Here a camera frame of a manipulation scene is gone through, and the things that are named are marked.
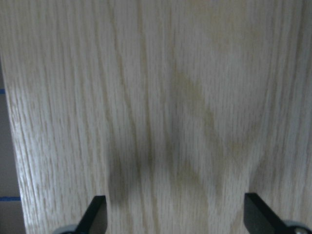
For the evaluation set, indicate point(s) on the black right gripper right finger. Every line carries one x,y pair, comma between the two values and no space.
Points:
259,218

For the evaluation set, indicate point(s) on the blue tape strip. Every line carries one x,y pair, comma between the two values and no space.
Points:
9,198

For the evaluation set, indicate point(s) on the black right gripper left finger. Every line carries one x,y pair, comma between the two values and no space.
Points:
94,220

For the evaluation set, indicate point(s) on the light wood cabinet top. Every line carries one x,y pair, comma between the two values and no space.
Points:
173,109

